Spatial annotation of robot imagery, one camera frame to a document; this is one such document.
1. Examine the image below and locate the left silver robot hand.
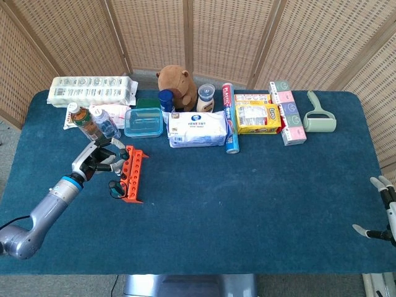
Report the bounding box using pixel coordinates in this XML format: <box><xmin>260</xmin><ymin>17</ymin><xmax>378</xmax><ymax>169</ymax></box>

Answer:
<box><xmin>71</xmin><ymin>137</ymin><xmax>130</xmax><ymax>182</ymax></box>

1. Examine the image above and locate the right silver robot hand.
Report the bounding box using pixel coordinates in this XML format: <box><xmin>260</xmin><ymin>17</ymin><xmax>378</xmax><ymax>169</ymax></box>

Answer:
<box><xmin>352</xmin><ymin>175</ymin><xmax>396</xmax><ymax>248</ymax></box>

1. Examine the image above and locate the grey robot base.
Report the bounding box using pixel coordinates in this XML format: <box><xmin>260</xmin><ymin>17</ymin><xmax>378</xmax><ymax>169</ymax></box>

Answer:
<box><xmin>123</xmin><ymin>273</ymin><xmax>258</xmax><ymax>297</ymax></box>

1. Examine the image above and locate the orange plastic tool rack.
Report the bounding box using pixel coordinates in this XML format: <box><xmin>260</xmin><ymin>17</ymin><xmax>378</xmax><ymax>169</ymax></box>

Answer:
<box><xmin>119</xmin><ymin>145</ymin><xmax>150</xmax><ymax>204</ymax></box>

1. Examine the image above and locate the green tea bottle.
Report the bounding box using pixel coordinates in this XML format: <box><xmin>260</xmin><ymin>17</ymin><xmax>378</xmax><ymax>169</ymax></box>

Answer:
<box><xmin>67</xmin><ymin>102</ymin><xmax>106</xmax><ymax>142</ymax></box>

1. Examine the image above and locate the clear water bottle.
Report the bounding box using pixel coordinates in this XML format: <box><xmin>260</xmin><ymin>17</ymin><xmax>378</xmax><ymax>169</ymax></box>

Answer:
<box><xmin>89</xmin><ymin>106</ymin><xmax>122</xmax><ymax>140</ymax></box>

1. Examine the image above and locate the pink white soft packet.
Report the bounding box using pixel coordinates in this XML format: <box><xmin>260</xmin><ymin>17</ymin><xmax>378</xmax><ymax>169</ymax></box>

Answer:
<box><xmin>63</xmin><ymin>104</ymin><xmax>132</xmax><ymax>131</ymax></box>

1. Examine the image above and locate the white tissue roll pack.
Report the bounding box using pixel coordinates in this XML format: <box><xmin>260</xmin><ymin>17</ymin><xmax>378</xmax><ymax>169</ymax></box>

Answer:
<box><xmin>46</xmin><ymin>75</ymin><xmax>139</xmax><ymax>108</ymax></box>

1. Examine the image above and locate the clear container blue lid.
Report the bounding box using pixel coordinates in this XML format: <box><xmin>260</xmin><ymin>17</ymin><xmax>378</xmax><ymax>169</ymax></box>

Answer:
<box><xmin>124</xmin><ymin>107</ymin><xmax>164</xmax><ymax>139</ymax></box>

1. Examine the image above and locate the dark green box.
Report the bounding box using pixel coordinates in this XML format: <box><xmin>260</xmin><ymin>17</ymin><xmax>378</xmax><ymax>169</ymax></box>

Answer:
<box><xmin>136</xmin><ymin>98</ymin><xmax>161</xmax><ymax>110</ymax></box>

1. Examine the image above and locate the blue spray can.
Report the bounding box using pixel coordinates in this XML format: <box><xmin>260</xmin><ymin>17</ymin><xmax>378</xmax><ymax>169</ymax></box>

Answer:
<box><xmin>158</xmin><ymin>88</ymin><xmax>176</xmax><ymax>114</ymax></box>

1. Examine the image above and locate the white blue wipes pack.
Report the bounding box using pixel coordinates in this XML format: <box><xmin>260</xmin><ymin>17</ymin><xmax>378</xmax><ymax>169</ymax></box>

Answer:
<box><xmin>166</xmin><ymin>110</ymin><xmax>230</xmax><ymax>149</ymax></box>

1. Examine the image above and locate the brown capybara plush toy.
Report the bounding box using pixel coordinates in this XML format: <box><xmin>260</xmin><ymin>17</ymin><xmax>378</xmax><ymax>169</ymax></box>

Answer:
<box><xmin>156</xmin><ymin>64</ymin><xmax>199</xmax><ymax>112</ymax></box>

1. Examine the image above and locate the pale green lint roller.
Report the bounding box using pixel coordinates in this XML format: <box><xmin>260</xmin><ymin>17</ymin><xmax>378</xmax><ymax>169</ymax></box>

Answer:
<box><xmin>302</xmin><ymin>90</ymin><xmax>337</xmax><ymax>134</ymax></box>

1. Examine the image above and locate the white bottle clear cap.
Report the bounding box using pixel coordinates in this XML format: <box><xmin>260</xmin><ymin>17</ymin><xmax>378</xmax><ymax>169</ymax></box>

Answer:
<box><xmin>196</xmin><ymin>83</ymin><xmax>216</xmax><ymax>114</ymax></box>

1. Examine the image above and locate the red packet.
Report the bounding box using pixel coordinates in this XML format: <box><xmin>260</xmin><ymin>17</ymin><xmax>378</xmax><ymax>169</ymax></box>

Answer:
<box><xmin>277</xmin><ymin>106</ymin><xmax>287</xmax><ymax>134</ymax></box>

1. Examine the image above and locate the pink green tissue box stack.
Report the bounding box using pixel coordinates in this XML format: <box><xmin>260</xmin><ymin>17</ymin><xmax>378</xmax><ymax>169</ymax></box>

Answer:
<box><xmin>268</xmin><ymin>80</ymin><xmax>308</xmax><ymax>147</ymax></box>

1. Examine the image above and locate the wicker folding screen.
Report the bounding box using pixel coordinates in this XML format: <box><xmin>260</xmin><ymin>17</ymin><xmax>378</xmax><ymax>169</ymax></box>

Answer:
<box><xmin>0</xmin><ymin>0</ymin><xmax>396</xmax><ymax>183</ymax></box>

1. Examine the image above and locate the blue carpet table cover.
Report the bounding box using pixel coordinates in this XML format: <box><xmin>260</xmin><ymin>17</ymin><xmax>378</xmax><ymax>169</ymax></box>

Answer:
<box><xmin>0</xmin><ymin>89</ymin><xmax>396</xmax><ymax>276</ymax></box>

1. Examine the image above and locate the plastic wrap roll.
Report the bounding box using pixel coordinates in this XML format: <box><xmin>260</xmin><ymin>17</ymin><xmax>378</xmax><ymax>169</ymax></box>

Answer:
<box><xmin>221</xmin><ymin>82</ymin><xmax>241</xmax><ymax>155</ymax></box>

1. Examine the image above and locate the yellow snack bag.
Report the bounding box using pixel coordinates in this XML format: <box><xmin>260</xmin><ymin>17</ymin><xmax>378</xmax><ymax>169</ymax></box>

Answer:
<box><xmin>235</xmin><ymin>103</ymin><xmax>282</xmax><ymax>136</ymax></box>

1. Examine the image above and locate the yellow white carton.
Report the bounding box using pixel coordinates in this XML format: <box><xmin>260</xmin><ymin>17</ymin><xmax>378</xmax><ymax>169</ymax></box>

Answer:
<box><xmin>234</xmin><ymin>93</ymin><xmax>272</xmax><ymax>106</ymax></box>

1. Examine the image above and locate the thin black cable tie loop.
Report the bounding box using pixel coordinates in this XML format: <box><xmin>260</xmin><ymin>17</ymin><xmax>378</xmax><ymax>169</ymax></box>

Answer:
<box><xmin>107</xmin><ymin>180</ymin><xmax>128</xmax><ymax>199</ymax></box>

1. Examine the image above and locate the white metal frame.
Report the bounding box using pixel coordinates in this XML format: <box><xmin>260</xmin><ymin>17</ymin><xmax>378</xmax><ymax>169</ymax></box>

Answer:
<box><xmin>362</xmin><ymin>272</ymin><xmax>396</xmax><ymax>297</ymax></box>

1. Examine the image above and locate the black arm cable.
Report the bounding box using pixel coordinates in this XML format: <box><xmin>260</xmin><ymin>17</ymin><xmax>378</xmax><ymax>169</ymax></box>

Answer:
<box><xmin>0</xmin><ymin>215</ymin><xmax>32</xmax><ymax>231</ymax></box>

